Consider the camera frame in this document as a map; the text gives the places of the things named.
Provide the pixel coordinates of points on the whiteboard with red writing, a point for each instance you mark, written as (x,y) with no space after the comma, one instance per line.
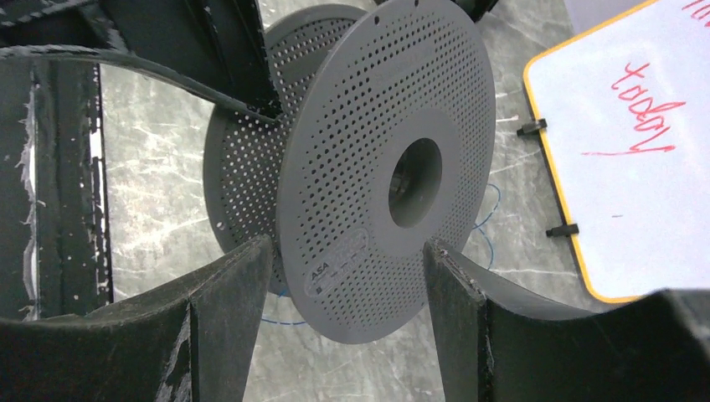
(626,107)

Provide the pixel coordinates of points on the black cable spool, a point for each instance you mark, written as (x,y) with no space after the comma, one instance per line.
(385,141)

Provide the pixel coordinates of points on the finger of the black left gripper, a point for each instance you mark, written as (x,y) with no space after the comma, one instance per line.
(212,49)

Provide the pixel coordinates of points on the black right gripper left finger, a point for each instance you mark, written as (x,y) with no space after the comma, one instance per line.
(191,339)

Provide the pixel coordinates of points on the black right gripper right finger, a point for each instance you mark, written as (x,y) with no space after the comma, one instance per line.
(498,341)

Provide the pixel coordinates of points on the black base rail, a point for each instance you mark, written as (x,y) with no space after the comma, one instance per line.
(55,233)

